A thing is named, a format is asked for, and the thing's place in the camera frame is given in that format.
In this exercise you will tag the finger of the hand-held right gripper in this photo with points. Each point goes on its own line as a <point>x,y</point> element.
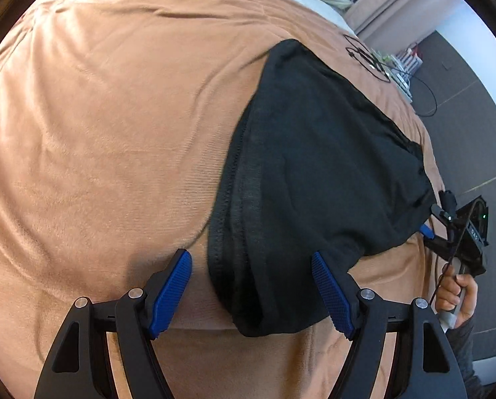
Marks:
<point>447,201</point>
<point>426,230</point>

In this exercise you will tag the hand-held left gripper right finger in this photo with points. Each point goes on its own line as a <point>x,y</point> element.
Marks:
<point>333,295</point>

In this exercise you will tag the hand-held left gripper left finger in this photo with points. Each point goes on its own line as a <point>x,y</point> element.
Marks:
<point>171,295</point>

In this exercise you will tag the black pants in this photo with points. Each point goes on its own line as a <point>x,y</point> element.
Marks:
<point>306,153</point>

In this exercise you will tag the person's right forearm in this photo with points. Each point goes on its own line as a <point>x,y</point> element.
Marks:
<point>461,357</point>

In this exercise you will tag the person's right hand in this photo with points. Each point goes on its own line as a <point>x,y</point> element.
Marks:
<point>466,295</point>

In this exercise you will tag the white storage rack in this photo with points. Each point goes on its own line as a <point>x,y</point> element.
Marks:
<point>405,68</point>

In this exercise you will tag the orange-brown blanket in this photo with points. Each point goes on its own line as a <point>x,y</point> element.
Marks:
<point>106,133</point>

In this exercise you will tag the peach curtain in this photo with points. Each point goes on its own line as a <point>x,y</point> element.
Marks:
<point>393,12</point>

